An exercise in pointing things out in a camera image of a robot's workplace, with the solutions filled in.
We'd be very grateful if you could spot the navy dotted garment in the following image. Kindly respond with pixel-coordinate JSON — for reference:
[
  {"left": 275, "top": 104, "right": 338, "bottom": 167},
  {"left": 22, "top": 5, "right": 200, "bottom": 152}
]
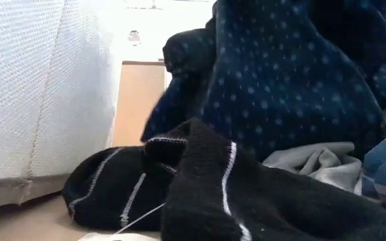
[{"left": 140, "top": 0, "right": 386, "bottom": 161}]

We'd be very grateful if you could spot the black sock with white stripes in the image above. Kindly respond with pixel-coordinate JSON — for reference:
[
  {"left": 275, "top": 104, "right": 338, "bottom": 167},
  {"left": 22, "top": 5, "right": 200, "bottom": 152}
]
[{"left": 62, "top": 118, "right": 386, "bottom": 241}]

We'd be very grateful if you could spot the grey sock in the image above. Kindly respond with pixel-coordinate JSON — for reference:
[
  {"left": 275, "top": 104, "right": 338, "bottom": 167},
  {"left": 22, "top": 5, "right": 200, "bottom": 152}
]
[{"left": 262, "top": 141, "right": 363, "bottom": 195}]

